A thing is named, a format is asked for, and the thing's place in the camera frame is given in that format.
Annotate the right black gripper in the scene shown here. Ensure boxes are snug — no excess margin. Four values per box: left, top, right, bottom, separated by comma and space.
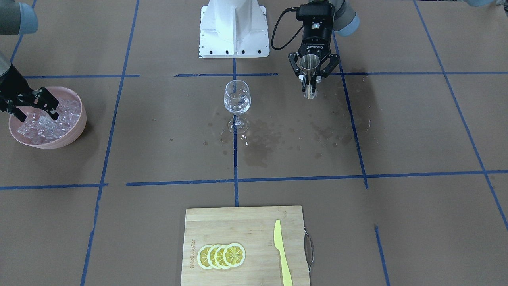
0, 64, 59, 122

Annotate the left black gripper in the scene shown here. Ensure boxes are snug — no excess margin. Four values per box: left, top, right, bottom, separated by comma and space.
288, 24, 340, 89

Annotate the steel jigger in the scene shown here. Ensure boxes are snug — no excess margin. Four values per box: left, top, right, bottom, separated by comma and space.
298, 54, 320, 99

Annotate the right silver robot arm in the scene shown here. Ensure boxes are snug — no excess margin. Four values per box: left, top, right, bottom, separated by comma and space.
0, 0, 59, 122

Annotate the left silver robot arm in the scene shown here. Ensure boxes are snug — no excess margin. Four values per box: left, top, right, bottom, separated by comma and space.
288, 0, 360, 93

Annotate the ice cubes pile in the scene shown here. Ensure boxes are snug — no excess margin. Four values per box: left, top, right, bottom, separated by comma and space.
13, 98, 81, 145

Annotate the clear wine glass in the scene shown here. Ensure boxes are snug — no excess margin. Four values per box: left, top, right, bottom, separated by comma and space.
224, 80, 252, 134

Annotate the pink bowl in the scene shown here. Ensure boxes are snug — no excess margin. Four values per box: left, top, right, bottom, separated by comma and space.
8, 86, 87, 149

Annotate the wooden cutting board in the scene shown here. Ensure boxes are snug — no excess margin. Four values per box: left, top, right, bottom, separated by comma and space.
180, 206, 310, 286

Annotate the yellow plastic knife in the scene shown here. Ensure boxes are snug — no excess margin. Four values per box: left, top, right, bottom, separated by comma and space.
273, 219, 293, 286

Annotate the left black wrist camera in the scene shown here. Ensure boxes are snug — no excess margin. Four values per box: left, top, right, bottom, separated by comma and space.
296, 1, 335, 21

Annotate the camera cable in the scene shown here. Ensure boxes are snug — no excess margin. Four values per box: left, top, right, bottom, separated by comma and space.
271, 7, 304, 51

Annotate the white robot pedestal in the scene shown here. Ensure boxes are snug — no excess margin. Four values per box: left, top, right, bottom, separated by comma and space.
198, 0, 270, 58

